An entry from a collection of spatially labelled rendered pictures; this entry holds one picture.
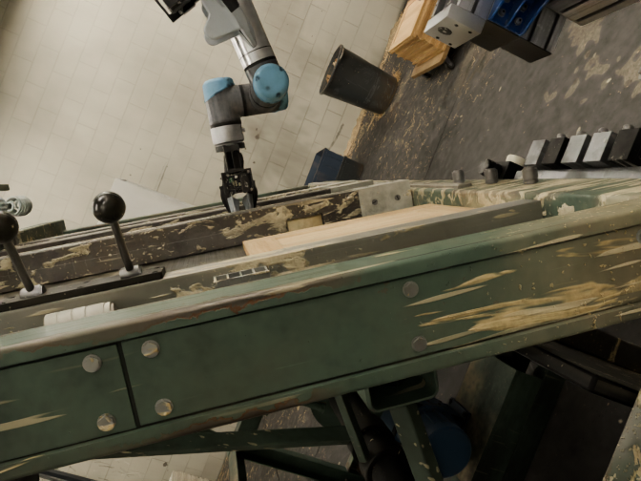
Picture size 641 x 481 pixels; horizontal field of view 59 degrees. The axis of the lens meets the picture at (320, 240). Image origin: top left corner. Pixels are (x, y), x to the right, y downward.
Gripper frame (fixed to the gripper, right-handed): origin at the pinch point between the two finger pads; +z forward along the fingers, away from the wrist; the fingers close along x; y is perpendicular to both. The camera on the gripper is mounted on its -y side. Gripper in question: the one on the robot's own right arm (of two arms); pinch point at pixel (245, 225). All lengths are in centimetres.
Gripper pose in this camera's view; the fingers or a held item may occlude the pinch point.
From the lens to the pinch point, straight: 140.6
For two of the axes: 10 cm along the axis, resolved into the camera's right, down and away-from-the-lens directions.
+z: 1.8, 9.7, 1.4
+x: 9.7, -2.0, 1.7
